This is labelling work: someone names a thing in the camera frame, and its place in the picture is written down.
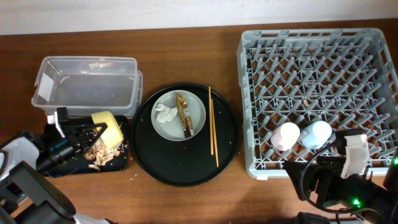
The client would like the grey plate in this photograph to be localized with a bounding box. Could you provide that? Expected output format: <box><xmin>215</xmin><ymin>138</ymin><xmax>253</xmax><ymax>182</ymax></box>
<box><xmin>150</xmin><ymin>90</ymin><xmax>206</xmax><ymax>141</ymax></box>

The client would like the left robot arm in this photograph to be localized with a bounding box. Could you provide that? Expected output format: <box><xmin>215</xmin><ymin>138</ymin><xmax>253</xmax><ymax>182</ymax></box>
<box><xmin>1</xmin><ymin>107</ymin><xmax>123</xmax><ymax>224</ymax></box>

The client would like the blue plastic cup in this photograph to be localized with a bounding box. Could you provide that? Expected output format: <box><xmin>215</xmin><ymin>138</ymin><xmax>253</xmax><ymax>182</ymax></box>
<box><xmin>301</xmin><ymin>121</ymin><xmax>332</xmax><ymax>149</ymax></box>

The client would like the wooden chopstick outer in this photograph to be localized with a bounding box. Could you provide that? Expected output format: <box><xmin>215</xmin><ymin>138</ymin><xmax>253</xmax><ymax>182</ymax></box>
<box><xmin>208</xmin><ymin>86</ymin><xmax>214</xmax><ymax>156</ymax></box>

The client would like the grey dishwasher rack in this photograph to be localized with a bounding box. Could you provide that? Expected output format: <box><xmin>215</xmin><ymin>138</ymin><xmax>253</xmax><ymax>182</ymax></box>
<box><xmin>236</xmin><ymin>28</ymin><xmax>397</xmax><ymax>180</ymax></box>

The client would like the yellow bowl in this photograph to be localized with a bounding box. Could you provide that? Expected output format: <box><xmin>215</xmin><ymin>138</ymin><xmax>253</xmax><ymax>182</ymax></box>
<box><xmin>91</xmin><ymin>111</ymin><xmax>123</xmax><ymax>149</ymax></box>

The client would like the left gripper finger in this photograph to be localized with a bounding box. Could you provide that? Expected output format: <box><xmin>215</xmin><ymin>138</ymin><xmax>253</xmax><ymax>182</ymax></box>
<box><xmin>81</xmin><ymin>128</ymin><xmax>106</xmax><ymax>156</ymax></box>
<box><xmin>67</xmin><ymin>123</ymin><xmax>108</xmax><ymax>136</ymax></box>

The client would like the round black tray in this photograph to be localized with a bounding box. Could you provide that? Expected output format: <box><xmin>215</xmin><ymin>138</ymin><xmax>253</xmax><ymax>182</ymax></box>
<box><xmin>129</xmin><ymin>83</ymin><xmax>240</xmax><ymax>187</ymax></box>

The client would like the white napkin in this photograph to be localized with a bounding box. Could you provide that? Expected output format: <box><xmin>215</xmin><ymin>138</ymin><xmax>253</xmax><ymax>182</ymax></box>
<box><xmin>155</xmin><ymin>103</ymin><xmax>178</xmax><ymax>123</ymax></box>

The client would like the wooden chopstick inner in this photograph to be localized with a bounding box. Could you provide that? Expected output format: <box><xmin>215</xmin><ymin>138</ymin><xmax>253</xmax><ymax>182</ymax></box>
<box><xmin>211</xmin><ymin>99</ymin><xmax>219</xmax><ymax>167</ymax></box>

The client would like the brown snack wrapper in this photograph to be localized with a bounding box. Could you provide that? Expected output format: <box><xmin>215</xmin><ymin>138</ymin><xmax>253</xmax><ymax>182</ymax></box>
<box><xmin>176</xmin><ymin>93</ymin><xmax>194</xmax><ymax>138</ymax></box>

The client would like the black rectangular tray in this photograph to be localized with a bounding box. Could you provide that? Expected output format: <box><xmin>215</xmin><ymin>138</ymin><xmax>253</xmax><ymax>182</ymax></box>
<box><xmin>44</xmin><ymin>115</ymin><xmax>129</xmax><ymax>177</ymax></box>

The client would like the clear plastic bin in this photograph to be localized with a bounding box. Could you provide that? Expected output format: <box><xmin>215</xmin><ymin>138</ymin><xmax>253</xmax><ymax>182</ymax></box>
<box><xmin>31</xmin><ymin>56</ymin><xmax>143</xmax><ymax>118</ymax></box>

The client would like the pink plastic cup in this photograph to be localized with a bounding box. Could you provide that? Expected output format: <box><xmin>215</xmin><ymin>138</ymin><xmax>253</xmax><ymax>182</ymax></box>
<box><xmin>271</xmin><ymin>122</ymin><xmax>300</xmax><ymax>151</ymax></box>

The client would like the wooden chopstick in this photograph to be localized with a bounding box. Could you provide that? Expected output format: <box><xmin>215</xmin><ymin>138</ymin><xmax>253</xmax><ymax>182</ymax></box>
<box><xmin>208</xmin><ymin>86</ymin><xmax>214</xmax><ymax>156</ymax></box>
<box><xmin>211</xmin><ymin>99</ymin><xmax>219</xmax><ymax>167</ymax></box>

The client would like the food scraps pile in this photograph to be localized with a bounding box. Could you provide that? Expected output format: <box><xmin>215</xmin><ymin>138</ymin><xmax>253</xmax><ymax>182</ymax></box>
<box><xmin>83</xmin><ymin>138</ymin><xmax>128</xmax><ymax>172</ymax></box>

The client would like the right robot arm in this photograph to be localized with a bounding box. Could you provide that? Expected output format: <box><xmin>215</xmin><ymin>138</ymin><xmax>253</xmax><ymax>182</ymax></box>
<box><xmin>284</xmin><ymin>156</ymin><xmax>397</xmax><ymax>223</ymax></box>

